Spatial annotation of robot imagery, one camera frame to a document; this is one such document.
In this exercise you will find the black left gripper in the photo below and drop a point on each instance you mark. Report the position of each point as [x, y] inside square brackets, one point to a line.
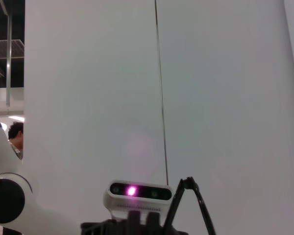
[112, 228]

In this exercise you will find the black glasses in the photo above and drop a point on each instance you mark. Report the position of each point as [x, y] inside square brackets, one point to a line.
[174, 203]

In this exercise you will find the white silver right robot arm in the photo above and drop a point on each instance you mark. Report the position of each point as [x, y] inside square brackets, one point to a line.
[7, 159]

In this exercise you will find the person with dark hair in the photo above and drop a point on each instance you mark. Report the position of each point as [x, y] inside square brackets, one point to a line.
[16, 132]

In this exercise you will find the grey metal pole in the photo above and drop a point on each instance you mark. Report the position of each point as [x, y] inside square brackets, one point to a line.
[8, 61]

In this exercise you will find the white head camera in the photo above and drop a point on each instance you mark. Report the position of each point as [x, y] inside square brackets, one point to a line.
[117, 198]

